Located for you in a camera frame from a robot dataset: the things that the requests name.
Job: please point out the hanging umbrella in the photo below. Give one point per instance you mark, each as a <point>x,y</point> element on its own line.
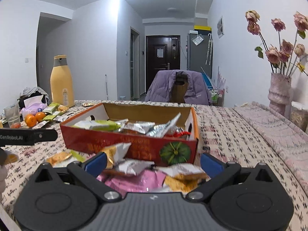
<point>209,49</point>

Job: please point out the wall picture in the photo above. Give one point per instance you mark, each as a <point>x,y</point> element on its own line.
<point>220,26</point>

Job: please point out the purple jacket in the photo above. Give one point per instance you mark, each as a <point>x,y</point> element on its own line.
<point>160,86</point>

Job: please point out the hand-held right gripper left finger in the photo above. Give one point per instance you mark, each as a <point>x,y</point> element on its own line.
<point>96,163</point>

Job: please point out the mop stick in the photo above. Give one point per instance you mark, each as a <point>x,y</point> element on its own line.
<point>106,86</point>

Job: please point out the person's left hand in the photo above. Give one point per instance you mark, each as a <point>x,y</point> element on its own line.
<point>12,157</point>

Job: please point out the white snack packet black print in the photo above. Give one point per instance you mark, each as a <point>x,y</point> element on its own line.
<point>134,167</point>

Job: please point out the pink blanket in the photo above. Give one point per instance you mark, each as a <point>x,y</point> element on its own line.
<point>276,137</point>

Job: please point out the blue folding rack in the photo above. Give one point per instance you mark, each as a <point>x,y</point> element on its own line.
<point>207,78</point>

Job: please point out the dried roses bouquet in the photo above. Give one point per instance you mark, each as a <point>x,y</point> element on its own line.
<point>281,50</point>

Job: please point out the silver white snack packet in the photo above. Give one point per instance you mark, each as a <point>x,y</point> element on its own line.
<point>139,127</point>

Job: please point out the dark entrance door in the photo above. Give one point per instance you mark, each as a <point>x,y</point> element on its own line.
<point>156,74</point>

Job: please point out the pink snack packet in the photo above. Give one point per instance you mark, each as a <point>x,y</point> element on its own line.
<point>134,181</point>

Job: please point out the red cardboard box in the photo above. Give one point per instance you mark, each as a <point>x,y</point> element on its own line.
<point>134,146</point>

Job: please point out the grey refrigerator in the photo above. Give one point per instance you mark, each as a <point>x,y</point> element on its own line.
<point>196,57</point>

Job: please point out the purple tissue pack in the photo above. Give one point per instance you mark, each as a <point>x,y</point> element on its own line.
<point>33,107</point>

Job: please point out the clear plastic bag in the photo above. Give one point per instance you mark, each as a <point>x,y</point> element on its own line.
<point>197,40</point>

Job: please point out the white packet with yellow crackers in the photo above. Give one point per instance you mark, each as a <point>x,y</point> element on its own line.
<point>115,154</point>

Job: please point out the wooden chair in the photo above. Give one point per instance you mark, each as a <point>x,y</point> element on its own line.
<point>179,89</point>

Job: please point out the clear packet with orange crackers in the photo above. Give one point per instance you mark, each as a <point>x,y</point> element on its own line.
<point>182,175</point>

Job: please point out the storage rack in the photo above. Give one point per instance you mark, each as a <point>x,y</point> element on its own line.
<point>217,97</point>

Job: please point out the yellow box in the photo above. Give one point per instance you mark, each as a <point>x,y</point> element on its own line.
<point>202,28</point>

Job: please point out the grey door frame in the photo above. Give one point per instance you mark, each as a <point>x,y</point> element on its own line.
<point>135,62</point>

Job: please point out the small white snack packet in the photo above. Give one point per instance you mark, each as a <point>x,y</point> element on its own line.
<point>39,124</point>
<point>62,118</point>

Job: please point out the round ceiling lamp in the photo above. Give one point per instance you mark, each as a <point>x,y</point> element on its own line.
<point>172,9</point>

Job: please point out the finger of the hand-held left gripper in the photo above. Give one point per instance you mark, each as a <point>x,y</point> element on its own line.
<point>48,135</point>

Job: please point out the pink wall decoration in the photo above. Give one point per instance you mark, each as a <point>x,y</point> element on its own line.
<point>221,78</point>

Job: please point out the clear plastic cup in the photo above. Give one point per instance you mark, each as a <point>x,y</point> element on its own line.
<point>12,116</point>

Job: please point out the red snack packet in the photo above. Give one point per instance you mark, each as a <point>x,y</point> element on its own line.
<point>179,133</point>

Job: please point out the small cracker packet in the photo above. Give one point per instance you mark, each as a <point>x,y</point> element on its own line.
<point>63,108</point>

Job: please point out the pink vase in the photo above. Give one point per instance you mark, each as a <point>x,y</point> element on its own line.
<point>279,93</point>

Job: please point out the small nut packet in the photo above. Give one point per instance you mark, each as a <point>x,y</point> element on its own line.
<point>87,104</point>

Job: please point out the grey bag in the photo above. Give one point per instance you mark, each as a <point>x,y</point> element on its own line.
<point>33,92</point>

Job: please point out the glass jar with cereal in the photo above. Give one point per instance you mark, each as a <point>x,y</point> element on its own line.
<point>299,116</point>

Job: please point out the small green snack packet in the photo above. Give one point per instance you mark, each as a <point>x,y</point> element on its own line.
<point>52,116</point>
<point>51,108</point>

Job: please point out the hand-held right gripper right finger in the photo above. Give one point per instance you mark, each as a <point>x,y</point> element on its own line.
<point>210,162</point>

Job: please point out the person's left forearm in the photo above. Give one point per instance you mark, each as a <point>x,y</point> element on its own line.
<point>3,180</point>

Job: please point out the tangerine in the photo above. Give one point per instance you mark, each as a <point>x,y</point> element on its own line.
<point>40,116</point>
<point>30,121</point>

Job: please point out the yellow thermos bottle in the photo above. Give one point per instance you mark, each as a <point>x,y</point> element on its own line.
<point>62,84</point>

